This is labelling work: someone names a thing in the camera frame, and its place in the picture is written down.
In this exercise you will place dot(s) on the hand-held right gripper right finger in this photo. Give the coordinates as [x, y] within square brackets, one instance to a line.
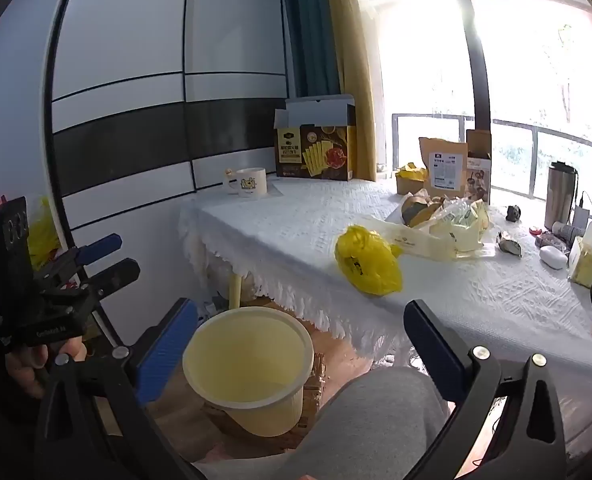
[435, 355]

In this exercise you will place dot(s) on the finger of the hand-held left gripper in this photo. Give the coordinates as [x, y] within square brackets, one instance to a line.
[118, 274]
[101, 249]

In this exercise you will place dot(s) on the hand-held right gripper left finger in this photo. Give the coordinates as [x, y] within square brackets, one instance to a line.
[168, 355]

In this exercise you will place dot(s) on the cream plastic bin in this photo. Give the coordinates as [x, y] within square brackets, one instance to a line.
[246, 360]

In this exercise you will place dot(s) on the yellow plastic bag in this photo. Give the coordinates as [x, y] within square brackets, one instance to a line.
[370, 265]

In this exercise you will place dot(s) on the silver wrapper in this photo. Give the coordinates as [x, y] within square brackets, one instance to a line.
[508, 247]

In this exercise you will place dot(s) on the clear snack packets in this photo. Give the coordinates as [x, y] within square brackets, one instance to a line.
[463, 225]

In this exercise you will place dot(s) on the dark brown wrapper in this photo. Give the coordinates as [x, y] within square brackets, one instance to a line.
[415, 210]

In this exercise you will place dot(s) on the person's left hand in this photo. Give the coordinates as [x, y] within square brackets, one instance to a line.
[26, 365]

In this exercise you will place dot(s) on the cream table leg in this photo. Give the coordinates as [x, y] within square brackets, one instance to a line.
[235, 292]

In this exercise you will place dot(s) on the person's leg in grey pants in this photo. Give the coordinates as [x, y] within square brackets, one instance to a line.
[355, 425]

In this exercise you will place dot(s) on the large clear plastic bag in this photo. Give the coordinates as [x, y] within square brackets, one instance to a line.
[425, 244]

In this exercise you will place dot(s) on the white printed mug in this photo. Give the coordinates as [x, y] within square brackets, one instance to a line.
[251, 182]

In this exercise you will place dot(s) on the small black object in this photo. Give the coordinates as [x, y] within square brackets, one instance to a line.
[513, 213]

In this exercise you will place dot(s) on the cardboard box of yellow packets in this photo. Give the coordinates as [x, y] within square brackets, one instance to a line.
[408, 182]

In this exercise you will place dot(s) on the white lace tablecloth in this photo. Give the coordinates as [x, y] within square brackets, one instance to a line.
[301, 240]

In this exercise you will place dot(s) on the grey tube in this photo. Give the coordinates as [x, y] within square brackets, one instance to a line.
[568, 231]

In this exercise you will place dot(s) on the printed carton box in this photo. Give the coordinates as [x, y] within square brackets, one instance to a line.
[478, 175]

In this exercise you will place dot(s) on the brown paper pouch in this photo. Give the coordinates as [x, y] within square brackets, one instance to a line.
[443, 170]

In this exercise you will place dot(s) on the white charger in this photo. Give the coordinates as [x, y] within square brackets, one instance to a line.
[580, 217]

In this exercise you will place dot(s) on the steel thermos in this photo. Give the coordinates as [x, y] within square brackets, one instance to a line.
[558, 195]

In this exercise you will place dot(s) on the black and white wardrobe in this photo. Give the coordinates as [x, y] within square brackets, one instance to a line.
[126, 35]

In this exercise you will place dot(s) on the brown cracker box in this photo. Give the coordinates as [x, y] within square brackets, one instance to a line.
[316, 155]

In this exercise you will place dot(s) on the balcony railing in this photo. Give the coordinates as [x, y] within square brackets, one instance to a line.
[513, 125]

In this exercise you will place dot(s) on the teal curtain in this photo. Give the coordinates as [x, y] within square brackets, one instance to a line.
[306, 25]

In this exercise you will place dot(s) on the yellow curtain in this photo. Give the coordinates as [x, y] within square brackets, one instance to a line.
[346, 35]

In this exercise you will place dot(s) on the black window frame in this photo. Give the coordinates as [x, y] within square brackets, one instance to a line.
[473, 60]

